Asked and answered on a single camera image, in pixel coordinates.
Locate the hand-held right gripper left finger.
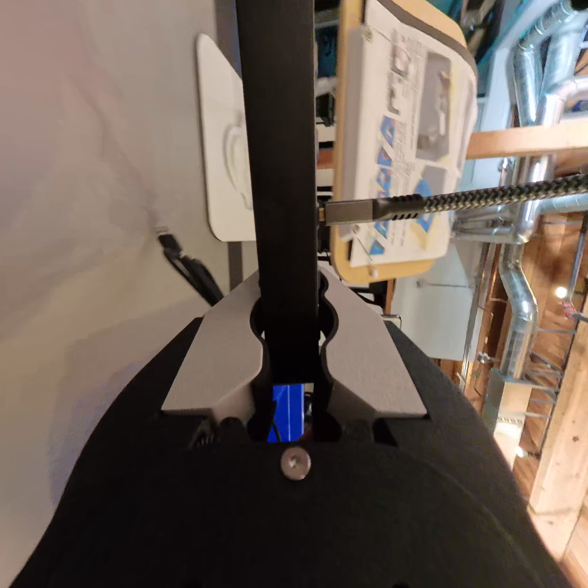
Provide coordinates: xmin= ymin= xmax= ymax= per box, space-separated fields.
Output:
xmin=161 ymin=269 xmax=267 ymax=439

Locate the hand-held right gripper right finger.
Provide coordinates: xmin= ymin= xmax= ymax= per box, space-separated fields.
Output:
xmin=318 ymin=266 xmax=428 ymax=442

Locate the blue plastic bin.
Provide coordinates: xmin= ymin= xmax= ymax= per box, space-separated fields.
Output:
xmin=267 ymin=383 xmax=307 ymax=443

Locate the black braided usb cable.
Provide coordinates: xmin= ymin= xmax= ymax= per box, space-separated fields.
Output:
xmin=318 ymin=174 xmax=588 ymax=227

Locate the black seven-port usb hub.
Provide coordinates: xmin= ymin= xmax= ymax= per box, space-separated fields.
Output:
xmin=235 ymin=0 xmax=320 ymax=384

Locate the silver pipe cluster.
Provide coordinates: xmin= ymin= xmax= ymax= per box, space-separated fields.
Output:
xmin=452 ymin=156 xmax=588 ymax=382

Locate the white book stand wooden board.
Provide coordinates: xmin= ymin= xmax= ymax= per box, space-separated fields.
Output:
xmin=197 ymin=0 xmax=478 ymax=284

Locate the printed instruction sheet pad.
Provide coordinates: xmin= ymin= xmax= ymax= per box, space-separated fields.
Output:
xmin=347 ymin=0 xmax=478 ymax=269

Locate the wooden post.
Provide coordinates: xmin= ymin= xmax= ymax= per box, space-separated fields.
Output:
xmin=466 ymin=122 xmax=588 ymax=160

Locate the silver ventilation duct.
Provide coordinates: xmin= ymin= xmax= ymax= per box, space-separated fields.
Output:
xmin=512 ymin=0 xmax=588 ymax=127

